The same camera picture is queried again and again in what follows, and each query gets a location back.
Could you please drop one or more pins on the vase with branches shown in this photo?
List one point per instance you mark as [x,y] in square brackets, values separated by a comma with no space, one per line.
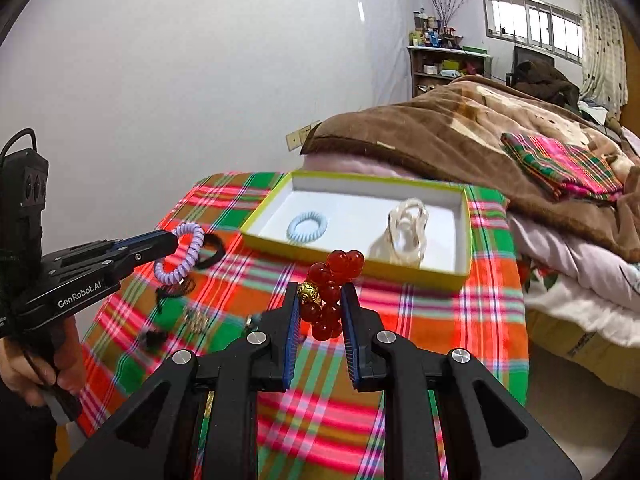
[446,5]

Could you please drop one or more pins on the plaid tablecloth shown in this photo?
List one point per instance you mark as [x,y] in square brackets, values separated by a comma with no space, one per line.
[450,310]

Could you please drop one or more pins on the window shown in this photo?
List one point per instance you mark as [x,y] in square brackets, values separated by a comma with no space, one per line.
[535,22]

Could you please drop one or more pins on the group of bottles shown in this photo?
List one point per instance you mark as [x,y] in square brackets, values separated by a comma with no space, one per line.
[432,35]

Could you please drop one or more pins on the spotted curtain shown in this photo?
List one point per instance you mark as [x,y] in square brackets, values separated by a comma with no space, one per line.
[605,50]

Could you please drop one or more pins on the person's left hand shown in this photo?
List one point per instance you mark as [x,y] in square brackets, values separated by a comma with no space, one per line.
[17,370]

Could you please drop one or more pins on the gold earrings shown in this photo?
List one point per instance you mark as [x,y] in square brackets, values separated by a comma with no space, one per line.
[196,321]

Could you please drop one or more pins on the brown blanket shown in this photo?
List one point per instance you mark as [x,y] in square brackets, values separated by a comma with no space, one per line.
[450,130]

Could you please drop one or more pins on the black hair clip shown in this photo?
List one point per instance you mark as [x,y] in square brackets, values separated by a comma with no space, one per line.
[165,297]

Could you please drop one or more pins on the yellow-green shallow box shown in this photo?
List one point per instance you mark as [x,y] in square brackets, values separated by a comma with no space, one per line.
[350,200]

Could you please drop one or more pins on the wall outlet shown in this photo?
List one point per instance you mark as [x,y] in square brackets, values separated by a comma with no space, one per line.
[297,137]

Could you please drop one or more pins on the wooden shelf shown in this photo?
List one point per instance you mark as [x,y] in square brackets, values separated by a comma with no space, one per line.
[425,80]

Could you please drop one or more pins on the white floral quilt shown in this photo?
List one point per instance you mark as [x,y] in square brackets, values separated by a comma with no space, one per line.
[560,270]

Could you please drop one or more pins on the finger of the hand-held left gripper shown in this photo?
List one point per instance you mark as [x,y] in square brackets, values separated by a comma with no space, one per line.
[135,241]
[150,251]

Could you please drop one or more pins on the pale pink bedding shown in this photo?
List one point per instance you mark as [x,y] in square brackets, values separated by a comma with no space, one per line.
[350,165]

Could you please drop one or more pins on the dark brown jacket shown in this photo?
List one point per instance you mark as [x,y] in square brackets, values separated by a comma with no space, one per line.
[545,82]

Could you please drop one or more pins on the black monitor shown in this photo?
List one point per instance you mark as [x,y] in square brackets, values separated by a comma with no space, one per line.
[522,55]

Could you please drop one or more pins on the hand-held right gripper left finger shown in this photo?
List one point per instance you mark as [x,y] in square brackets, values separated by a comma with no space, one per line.
[292,330]

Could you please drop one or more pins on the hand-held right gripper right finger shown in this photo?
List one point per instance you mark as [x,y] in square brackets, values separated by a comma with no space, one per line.
[350,330]

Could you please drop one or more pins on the wooden wardrobe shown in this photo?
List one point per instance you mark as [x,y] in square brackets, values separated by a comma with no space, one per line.
[631,70]

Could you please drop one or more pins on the folded plaid cloth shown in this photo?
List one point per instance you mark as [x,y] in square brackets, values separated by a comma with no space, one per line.
[565,165]

